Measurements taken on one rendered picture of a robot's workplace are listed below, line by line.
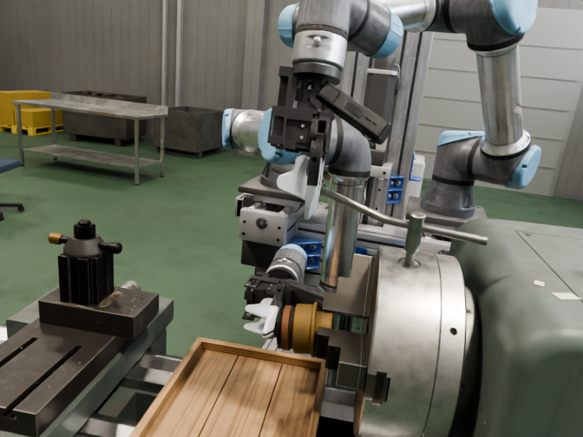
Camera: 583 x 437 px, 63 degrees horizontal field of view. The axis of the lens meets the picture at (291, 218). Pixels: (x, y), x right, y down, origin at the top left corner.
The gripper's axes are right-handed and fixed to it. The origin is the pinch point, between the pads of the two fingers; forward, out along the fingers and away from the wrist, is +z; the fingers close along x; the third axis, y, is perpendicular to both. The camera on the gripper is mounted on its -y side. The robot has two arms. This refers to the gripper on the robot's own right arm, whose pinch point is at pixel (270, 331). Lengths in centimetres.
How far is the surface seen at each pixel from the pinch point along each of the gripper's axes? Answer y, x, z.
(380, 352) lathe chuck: -17.4, 6.6, 11.2
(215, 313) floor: 68, -108, -190
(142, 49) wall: 431, 59, -822
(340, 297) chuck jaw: -10.8, 6.0, -4.8
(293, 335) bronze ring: -4.1, 0.6, 1.0
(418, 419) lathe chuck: -23.9, -2.1, 12.3
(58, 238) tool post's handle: 45.9, 6.4, -10.4
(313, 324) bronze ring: -7.1, 3.0, 0.5
